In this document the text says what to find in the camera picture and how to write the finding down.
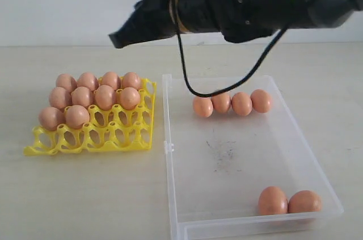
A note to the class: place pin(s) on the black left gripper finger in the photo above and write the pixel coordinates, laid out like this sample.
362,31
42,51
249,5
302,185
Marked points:
142,27

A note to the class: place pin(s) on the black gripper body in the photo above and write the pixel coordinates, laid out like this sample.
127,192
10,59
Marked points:
237,20

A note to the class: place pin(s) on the yellow plastic egg tray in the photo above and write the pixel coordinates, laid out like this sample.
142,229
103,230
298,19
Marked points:
116,129

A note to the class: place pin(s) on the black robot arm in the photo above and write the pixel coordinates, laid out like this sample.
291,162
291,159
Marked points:
321,14

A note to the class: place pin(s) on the clear plastic container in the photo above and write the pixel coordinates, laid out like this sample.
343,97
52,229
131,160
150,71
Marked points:
218,166

